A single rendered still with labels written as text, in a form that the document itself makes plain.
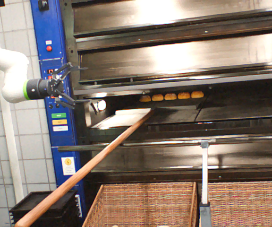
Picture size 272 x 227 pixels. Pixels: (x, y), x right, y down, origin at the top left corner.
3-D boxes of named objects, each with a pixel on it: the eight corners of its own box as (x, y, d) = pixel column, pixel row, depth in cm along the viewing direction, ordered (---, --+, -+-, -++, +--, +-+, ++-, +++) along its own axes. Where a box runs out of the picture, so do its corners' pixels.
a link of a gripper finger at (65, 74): (58, 86, 185) (56, 83, 185) (74, 67, 181) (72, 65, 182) (55, 87, 181) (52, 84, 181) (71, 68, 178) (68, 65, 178)
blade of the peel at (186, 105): (196, 109, 273) (196, 105, 273) (115, 114, 287) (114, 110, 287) (201, 100, 308) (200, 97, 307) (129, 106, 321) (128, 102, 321)
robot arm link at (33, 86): (27, 101, 181) (23, 80, 180) (39, 98, 193) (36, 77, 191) (39, 100, 180) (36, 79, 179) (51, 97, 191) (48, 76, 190)
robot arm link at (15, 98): (8, 107, 193) (-5, 100, 183) (11, 81, 197) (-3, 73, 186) (36, 105, 190) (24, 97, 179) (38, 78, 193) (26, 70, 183)
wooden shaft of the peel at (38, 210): (23, 234, 108) (21, 223, 107) (13, 234, 109) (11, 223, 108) (154, 114, 271) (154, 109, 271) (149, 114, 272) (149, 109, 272)
